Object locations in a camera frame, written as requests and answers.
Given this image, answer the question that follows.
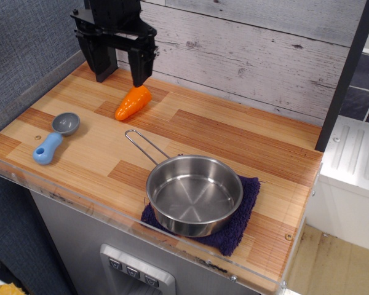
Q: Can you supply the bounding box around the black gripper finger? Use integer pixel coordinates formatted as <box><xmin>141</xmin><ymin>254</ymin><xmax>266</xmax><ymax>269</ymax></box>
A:
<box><xmin>128</xmin><ymin>38</ymin><xmax>159</xmax><ymax>87</ymax></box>
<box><xmin>76</xmin><ymin>31</ymin><xmax>117</xmax><ymax>82</ymax></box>

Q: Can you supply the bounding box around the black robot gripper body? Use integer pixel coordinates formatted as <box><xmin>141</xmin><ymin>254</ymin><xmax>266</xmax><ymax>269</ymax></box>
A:
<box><xmin>70</xmin><ymin>1</ymin><xmax>157</xmax><ymax>58</ymax></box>

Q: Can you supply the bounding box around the orange plastic toy carrot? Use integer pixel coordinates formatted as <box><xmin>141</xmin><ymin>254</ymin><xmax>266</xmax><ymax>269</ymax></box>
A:
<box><xmin>114</xmin><ymin>85</ymin><xmax>152</xmax><ymax>121</ymax></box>

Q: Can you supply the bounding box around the silver metal pan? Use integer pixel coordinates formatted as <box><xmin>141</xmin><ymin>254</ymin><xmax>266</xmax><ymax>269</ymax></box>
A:
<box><xmin>124</xmin><ymin>129</ymin><xmax>244</xmax><ymax>238</ymax></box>

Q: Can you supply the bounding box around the blue grey ice cream scoop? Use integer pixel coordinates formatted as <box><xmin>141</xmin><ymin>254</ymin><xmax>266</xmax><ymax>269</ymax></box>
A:
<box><xmin>33</xmin><ymin>112</ymin><xmax>81</xmax><ymax>165</ymax></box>

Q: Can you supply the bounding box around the clear acrylic table edge guard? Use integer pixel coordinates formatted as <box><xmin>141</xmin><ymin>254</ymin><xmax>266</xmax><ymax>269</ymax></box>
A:
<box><xmin>0</xmin><ymin>160</ymin><xmax>287</xmax><ymax>294</ymax></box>

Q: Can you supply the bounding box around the purple cloth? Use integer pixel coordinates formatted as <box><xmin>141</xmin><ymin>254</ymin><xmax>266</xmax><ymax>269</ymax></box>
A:
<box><xmin>140</xmin><ymin>175</ymin><xmax>261</xmax><ymax>258</ymax></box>

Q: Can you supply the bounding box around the silver dispenser button panel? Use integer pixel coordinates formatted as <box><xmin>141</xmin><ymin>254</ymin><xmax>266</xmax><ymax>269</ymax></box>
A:
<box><xmin>100</xmin><ymin>243</ymin><xmax>177</xmax><ymax>294</ymax></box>

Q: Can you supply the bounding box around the yellow object in corner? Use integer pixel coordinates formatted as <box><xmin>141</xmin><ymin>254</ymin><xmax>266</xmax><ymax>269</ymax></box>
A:
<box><xmin>0</xmin><ymin>283</ymin><xmax>25</xmax><ymax>295</ymax></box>

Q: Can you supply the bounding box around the white ribbed appliance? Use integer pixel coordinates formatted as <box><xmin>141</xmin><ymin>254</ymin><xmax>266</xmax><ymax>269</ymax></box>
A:
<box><xmin>305</xmin><ymin>116</ymin><xmax>369</xmax><ymax>249</ymax></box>

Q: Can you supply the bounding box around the black metal frame post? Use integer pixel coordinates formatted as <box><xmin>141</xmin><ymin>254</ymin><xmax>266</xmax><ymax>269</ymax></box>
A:
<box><xmin>315</xmin><ymin>0</ymin><xmax>369</xmax><ymax>152</ymax></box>

